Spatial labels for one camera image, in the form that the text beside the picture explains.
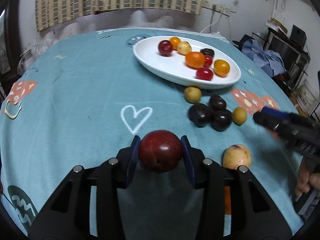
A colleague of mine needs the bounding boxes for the large orange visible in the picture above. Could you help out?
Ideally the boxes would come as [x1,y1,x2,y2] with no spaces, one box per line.
[224,186,232,216]

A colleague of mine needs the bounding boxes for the beige potato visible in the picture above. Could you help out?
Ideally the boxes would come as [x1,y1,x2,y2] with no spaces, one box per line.
[222,144,252,170]

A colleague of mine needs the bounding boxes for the black plum front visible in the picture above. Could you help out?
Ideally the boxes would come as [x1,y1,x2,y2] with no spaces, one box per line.
[210,109,232,132]

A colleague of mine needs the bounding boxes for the black plum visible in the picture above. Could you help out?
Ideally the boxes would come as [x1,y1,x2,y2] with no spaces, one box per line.
[209,95,227,112]
[188,103,211,127]
[210,109,232,132]

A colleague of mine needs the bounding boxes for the yellow orange persimmon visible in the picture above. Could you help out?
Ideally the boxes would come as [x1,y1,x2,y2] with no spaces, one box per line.
[214,59,231,77]

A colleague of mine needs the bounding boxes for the dark red plum front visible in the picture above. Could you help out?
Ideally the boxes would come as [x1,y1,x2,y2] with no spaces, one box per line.
[138,130,183,173]

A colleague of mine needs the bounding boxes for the dark red plum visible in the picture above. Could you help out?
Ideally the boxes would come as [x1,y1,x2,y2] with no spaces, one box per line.
[158,40,173,56]
[138,130,183,173]

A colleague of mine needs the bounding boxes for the red cherry tomato front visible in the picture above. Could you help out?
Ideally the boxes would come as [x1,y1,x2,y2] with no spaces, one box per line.
[196,67,214,81]

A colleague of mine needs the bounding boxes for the red cherry tomato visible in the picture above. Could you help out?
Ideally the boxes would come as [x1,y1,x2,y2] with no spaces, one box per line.
[196,67,214,81]
[203,55,213,68]

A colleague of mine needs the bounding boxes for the small yellow-green fruit back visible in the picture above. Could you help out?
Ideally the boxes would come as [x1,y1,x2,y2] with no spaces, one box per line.
[184,87,202,103]

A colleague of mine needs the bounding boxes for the red cherry tomato back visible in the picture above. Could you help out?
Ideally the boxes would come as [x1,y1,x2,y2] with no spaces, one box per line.
[203,55,213,68]

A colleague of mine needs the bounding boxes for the dark purple mangosteen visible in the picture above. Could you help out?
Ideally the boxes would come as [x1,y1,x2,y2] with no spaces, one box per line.
[200,48,215,58]

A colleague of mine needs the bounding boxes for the small mandarin orange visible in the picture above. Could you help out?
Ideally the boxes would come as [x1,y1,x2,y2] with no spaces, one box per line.
[185,51,205,69]

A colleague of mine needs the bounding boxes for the pale yellow small fruit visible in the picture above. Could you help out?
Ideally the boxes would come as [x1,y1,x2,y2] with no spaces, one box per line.
[176,41,192,56]

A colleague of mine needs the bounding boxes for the small orange kumquat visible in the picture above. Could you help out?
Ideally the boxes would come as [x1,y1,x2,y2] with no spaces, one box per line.
[169,37,181,50]

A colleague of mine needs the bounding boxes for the dark red plum back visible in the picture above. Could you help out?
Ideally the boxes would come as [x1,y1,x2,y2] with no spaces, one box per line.
[158,40,173,56]

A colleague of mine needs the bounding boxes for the person right hand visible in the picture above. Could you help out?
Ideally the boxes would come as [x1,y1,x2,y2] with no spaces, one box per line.
[295,158,320,197]

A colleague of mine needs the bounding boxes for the blue clothes pile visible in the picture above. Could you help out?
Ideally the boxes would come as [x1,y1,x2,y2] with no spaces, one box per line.
[241,40,287,77]

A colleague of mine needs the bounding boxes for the teal patterned tablecloth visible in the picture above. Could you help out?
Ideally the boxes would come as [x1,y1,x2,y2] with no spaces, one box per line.
[1,29,303,239]

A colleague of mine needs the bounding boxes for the white oval plate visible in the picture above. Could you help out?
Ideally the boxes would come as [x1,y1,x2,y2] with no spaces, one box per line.
[133,36,241,89]

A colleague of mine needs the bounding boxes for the wall power strip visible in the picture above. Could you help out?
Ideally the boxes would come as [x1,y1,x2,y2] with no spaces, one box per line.
[201,0,231,17]

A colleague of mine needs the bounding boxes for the white power cable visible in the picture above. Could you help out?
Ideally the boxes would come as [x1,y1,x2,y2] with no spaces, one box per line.
[199,0,241,34]

